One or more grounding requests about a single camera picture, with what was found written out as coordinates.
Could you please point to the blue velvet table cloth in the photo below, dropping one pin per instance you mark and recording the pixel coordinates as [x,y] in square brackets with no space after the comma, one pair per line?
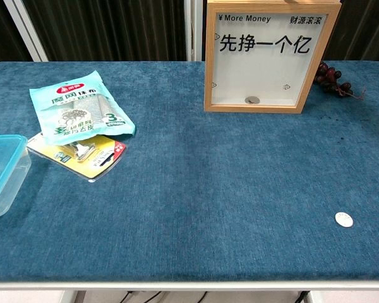
[192,189]

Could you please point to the yellow razor blister pack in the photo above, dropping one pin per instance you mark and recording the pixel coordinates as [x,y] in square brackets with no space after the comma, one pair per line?
[91,164]

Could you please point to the teal cleaning cloth package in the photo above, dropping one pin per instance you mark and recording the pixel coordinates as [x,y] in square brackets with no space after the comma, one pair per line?
[75,107]

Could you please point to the dark pleated curtain panel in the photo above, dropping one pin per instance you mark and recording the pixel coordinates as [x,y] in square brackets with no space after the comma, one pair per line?
[113,31]
[0,31]
[366,31]

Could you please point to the dark purple grape bunch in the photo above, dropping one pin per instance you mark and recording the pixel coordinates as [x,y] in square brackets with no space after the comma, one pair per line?
[330,79]

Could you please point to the clear blue plastic container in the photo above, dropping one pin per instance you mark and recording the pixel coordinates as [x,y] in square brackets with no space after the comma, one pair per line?
[3,164]

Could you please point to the wooden frame money box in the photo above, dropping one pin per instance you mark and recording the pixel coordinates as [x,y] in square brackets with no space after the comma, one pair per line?
[210,63]

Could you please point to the white partition post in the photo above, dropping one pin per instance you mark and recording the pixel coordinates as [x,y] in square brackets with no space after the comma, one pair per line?
[191,31]
[26,28]

